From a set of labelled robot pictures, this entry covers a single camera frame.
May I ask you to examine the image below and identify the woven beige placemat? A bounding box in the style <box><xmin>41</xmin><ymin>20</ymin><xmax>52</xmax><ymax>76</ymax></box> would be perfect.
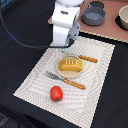
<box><xmin>14</xmin><ymin>37</ymin><xmax>114</xmax><ymax>128</ymax></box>

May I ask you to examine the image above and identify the red toy tomato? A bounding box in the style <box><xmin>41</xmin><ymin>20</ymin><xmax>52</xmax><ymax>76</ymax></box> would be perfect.
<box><xmin>50</xmin><ymin>86</ymin><xmax>63</xmax><ymax>102</ymax></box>

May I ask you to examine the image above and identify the beige bowl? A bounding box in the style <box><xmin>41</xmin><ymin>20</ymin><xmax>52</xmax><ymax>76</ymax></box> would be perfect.
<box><xmin>119</xmin><ymin>5</ymin><xmax>128</xmax><ymax>30</ymax></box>

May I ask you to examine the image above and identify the yellow toy bread loaf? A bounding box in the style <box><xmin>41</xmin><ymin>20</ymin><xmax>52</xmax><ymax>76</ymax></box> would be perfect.
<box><xmin>60</xmin><ymin>59</ymin><xmax>83</xmax><ymax>71</ymax></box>

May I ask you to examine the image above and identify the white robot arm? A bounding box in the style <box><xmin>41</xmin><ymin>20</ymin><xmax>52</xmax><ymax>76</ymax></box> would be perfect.
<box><xmin>52</xmin><ymin>0</ymin><xmax>84</xmax><ymax>47</ymax></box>

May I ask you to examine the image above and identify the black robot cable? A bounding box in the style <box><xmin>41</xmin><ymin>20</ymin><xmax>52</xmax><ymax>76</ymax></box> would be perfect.
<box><xmin>0</xmin><ymin>9</ymin><xmax>73</xmax><ymax>50</ymax></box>

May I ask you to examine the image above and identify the grey toy saucepan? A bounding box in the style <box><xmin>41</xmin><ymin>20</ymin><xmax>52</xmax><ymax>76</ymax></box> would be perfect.
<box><xmin>81</xmin><ymin>3</ymin><xmax>106</xmax><ymax>26</ymax></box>

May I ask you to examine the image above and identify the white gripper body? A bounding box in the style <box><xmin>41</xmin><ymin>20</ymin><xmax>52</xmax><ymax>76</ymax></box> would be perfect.
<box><xmin>67</xmin><ymin>22</ymin><xmax>80</xmax><ymax>45</ymax></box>

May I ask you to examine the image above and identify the toy fork wooden handle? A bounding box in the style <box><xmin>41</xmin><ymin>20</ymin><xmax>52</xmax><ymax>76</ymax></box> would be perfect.
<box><xmin>45</xmin><ymin>71</ymin><xmax>86</xmax><ymax>90</ymax></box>

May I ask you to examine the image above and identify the toy knife wooden handle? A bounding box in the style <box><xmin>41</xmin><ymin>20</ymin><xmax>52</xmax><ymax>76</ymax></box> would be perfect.
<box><xmin>61</xmin><ymin>49</ymin><xmax>99</xmax><ymax>64</ymax></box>

